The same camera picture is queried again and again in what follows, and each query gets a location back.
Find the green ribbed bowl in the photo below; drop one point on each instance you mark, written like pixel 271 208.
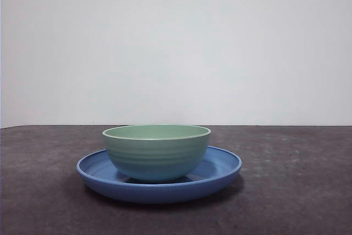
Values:
pixel 156 160

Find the blue round plate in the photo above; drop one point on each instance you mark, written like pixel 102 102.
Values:
pixel 156 195

